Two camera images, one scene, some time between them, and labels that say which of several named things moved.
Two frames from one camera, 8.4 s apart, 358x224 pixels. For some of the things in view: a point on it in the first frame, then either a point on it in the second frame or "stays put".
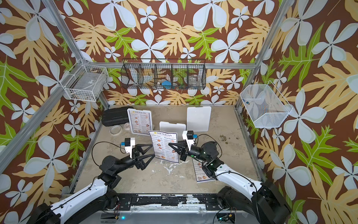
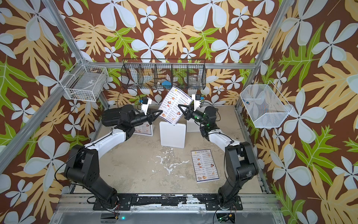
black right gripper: (184, 152) -> (188, 115)
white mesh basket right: (266, 107) stays put
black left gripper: (138, 160) -> (150, 117)
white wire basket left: (85, 82) stays put
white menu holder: (177, 128) stays put
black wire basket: (163, 73) stays put
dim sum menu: (162, 150) -> (171, 112)
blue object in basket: (167, 84) stays put
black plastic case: (115, 116) stays put
